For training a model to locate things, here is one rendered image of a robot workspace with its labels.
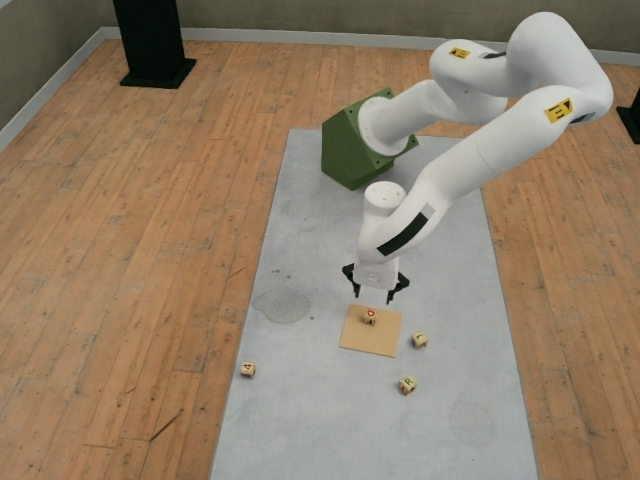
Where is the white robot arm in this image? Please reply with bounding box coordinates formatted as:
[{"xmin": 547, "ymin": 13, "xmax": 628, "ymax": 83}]
[{"xmin": 357, "ymin": 12, "xmax": 613, "ymax": 264}]

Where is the tan square mat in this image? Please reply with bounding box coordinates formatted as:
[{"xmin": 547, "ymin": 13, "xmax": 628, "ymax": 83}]
[{"xmin": 339, "ymin": 303, "xmax": 402, "ymax": 358}]

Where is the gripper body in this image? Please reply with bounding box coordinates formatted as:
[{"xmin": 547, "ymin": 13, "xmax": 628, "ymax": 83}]
[{"xmin": 353, "ymin": 252, "xmax": 399, "ymax": 290}]

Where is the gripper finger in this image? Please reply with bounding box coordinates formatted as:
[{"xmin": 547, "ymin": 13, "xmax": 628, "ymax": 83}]
[
  {"xmin": 385, "ymin": 272, "xmax": 410, "ymax": 305},
  {"xmin": 342, "ymin": 263, "xmax": 361, "ymax": 299}
]

